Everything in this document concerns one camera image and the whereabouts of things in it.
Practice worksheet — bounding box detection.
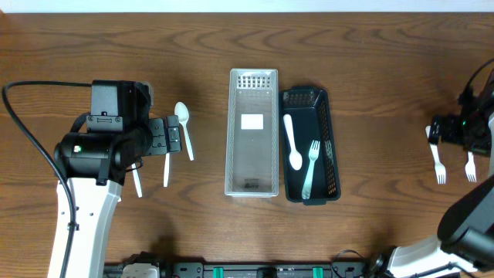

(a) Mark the white plastic spoon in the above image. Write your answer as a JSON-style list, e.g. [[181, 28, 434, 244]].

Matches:
[[174, 102, 195, 161], [283, 114, 303, 171]]

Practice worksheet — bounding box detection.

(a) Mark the white plastic utensil under arm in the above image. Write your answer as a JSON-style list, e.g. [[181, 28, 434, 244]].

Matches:
[[132, 164, 143, 198]]

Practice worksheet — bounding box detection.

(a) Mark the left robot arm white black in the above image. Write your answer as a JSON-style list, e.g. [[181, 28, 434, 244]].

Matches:
[[48, 80, 182, 277]]

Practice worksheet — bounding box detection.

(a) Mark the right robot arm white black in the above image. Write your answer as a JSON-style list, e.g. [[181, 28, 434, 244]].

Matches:
[[364, 76, 493, 277]]

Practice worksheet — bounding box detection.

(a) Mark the dark green plastic basket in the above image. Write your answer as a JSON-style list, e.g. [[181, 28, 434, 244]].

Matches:
[[279, 86, 341, 205]]

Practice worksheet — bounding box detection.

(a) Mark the white plastic fork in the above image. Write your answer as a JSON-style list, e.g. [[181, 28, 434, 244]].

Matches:
[[429, 143, 446, 185], [465, 151, 477, 183]]

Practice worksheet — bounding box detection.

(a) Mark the pale green plastic fork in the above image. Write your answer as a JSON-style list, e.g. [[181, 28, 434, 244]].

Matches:
[[302, 140, 320, 200]]

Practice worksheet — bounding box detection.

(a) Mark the black rail with equipment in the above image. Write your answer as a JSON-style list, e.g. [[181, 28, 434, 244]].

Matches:
[[103, 252, 367, 278]]

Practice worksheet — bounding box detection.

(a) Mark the white plastic utensil handle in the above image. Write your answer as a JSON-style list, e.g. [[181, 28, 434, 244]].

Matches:
[[163, 153, 171, 188]]

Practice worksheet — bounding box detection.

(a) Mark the clear plastic basket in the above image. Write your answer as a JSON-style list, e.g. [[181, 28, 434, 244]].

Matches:
[[225, 68, 279, 198]]

